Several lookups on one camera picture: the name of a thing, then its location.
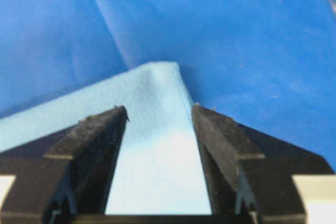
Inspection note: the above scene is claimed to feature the light blue towel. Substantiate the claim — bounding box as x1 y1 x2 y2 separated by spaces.
1 62 211 215

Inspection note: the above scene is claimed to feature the dark blue table cloth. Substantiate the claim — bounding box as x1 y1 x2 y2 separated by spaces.
1 0 335 165

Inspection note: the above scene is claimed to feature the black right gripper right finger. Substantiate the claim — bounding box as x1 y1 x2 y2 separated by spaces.
192 104 335 223

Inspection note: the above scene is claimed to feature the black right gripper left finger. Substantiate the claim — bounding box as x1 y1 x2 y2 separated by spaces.
1 106 129 223

